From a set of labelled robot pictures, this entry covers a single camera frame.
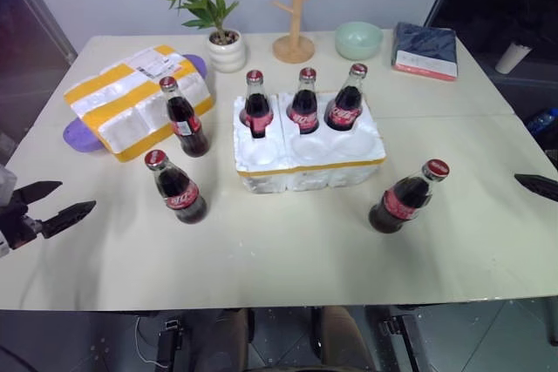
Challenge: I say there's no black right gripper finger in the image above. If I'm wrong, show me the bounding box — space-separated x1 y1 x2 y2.
514 172 558 204

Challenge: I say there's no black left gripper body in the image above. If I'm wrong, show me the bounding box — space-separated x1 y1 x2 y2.
0 192 46 252

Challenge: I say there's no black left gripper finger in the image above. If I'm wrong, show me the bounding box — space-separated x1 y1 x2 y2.
42 200 98 240
11 179 64 213

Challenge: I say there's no glass cola bottle red label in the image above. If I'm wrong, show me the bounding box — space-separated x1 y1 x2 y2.
242 69 276 140
158 76 212 159
143 149 209 226
284 66 324 136
368 159 451 235
323 62 369 133

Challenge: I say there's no white foam lid yellow tape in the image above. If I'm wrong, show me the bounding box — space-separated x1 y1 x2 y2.
63 44 217 165

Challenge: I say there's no white foam bottle tray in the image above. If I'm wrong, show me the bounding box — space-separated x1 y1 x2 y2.
232 89 388 194

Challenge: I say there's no blue plastic bottle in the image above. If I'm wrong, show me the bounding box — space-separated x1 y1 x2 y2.
524 109 558 134

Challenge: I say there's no purple flat object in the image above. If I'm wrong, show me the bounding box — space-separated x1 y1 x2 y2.
62 53 208 153

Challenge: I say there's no white paper cup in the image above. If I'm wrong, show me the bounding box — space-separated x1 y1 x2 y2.
493 40 534 75

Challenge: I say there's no navy folded cloth package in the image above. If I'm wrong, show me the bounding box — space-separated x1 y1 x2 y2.
390 21 459 83

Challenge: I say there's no brown rounded shape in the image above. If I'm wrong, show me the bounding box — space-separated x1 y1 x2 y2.
204 307 250 372
319 305 377 372

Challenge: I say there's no white ribbed plant pot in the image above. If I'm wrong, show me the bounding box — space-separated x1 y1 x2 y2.
205 28 248 74

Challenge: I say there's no pale green bowl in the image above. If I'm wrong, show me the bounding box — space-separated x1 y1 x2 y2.
334 21 385 62

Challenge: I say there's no wooden mug tree stand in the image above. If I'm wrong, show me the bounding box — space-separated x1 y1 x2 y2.
270 0 324 64

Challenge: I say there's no thin white cable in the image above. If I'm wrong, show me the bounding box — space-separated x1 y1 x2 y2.
133 314 169 368

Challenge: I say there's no black table frame bracket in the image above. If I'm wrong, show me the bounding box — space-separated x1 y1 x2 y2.
378 305 422 372
155 318 185 369

